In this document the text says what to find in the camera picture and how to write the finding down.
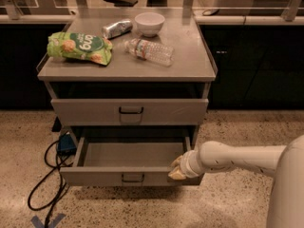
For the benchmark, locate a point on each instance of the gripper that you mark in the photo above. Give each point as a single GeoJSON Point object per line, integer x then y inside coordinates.
{"type": "Point", "coordinates": [187, 165]}

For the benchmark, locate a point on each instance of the grey drawer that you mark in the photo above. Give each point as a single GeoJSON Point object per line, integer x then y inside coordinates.
{"type": "Point", "coordinates": [130, 111]}
{"type": "Point", "coordinates": [126, 162]}

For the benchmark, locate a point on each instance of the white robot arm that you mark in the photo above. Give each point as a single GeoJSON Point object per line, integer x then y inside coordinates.
{"type": "Point", "coordinates": [283, 163]}

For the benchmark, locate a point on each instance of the grey metal drawer cabinet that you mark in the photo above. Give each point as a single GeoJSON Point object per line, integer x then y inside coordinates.
{"type": "Point", "coordinates": [129, 77]}

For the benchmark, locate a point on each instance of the grey top drawer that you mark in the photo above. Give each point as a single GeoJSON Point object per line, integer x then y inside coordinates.
{"type": "Point", "coordinates": [130, 111]}

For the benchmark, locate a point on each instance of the blue power box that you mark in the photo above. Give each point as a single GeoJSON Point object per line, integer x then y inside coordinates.
{"type": "Point", "coordinates": [66, 145]}

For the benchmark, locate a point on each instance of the clear plastic water bottle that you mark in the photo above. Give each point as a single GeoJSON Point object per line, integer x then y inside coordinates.
{"type": "Point", "coordinates": [153, 52]}

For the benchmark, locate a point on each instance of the white ceramic bowl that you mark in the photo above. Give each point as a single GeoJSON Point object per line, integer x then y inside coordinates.
{"type": "Point", "coordinates": [149, 24]}

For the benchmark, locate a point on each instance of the silver soda can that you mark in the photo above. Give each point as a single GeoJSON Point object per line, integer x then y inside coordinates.
{"type": "Point", "coordinates": [117, 29]}

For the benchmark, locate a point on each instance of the green chip bag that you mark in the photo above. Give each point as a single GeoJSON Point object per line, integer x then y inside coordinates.
{"type": "Point", "coordinates": [80, 46]}

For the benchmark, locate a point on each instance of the black office chair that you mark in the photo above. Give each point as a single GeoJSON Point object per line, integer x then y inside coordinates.
{"type": "Point", "coordinates": [123, 3]}

